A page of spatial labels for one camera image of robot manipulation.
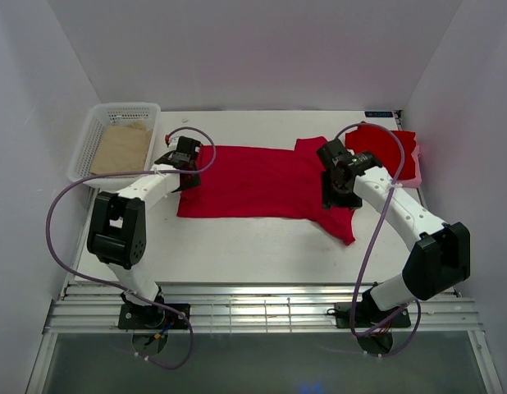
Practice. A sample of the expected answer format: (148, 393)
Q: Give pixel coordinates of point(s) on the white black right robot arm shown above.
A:
(439, 252)

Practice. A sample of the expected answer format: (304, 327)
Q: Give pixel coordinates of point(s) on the folded pink t shirt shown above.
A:
(410, 175)

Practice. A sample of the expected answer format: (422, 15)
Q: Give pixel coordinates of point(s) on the beige t shirt in basket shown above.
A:
(122, 149)

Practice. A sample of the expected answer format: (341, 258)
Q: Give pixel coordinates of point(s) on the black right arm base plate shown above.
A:
(365, 319)

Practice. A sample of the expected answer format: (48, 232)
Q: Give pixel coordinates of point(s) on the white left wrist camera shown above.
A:
(171, 141)

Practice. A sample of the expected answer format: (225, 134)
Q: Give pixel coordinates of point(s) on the aluminium table edge rail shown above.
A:
(89, 308)

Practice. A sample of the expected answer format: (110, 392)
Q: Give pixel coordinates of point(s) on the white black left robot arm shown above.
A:
(117, 232)

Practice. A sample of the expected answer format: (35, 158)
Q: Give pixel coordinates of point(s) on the red t shirt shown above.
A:
(381, 144)
(253, 182)

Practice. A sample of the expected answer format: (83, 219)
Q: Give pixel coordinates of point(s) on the folded red t shirt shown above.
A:
(381, 144)

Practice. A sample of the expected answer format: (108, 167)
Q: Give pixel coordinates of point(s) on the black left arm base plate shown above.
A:
(139, 317)

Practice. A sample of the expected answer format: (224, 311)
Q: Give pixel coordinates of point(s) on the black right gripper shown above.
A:
(328, 199)

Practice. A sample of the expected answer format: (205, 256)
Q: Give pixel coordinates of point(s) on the dark blue label sticker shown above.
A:
(378, 114)

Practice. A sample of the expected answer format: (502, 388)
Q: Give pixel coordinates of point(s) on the white plastic basket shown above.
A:
(98, 120)

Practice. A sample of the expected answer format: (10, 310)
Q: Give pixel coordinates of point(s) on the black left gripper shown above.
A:
(194, 182)

